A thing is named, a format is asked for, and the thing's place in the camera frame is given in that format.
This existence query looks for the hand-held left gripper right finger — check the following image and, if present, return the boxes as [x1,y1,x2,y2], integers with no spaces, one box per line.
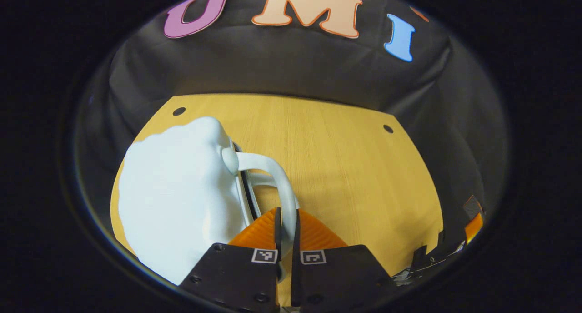
[290,207,396,311]

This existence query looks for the black backdrop cloth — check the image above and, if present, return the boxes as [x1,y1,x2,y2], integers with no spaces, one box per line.
[73,0,507,241]

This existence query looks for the white suitcase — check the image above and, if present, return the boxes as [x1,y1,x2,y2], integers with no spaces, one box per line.
[117,116,301,287]

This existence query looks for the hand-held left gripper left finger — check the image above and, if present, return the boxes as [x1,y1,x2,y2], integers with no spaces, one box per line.
[178,207,282,313]

